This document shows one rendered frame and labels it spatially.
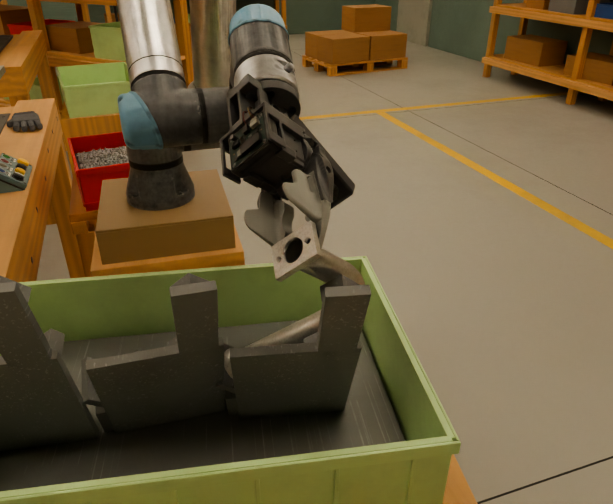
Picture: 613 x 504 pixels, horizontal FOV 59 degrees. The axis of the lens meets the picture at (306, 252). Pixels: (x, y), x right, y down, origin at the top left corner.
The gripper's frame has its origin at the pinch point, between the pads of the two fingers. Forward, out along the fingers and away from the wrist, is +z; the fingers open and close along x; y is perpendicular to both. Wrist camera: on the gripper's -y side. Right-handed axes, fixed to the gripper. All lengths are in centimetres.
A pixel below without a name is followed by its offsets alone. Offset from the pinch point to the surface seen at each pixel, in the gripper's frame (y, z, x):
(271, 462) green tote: -6.1, 16.5, -13.7
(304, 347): -8.2, 5.1, -8.8
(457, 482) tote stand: -37.2, 18.6, -9.3
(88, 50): -84, -346, -235
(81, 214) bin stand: -19, -67, -87
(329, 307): -2.8, 5.3, -0.4
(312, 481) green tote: -11.3, 18.4, -13.1
